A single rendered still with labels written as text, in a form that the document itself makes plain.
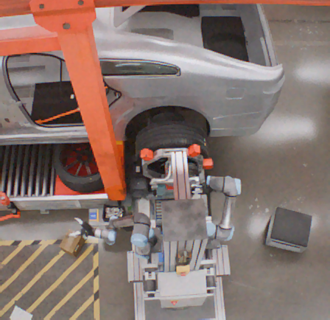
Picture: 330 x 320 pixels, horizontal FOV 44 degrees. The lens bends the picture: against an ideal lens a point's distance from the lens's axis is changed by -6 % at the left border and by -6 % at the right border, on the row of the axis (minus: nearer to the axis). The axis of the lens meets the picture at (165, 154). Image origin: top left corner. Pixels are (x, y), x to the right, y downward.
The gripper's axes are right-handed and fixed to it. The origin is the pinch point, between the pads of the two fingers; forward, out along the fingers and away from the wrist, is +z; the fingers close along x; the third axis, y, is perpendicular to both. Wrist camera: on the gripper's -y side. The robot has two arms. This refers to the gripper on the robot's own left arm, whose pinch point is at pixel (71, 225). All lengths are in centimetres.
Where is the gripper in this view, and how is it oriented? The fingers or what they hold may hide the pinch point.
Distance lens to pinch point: 333.7
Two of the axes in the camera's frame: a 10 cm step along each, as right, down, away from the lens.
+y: -0.2, 5.8, 8.1
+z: -9.8, -1.7, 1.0
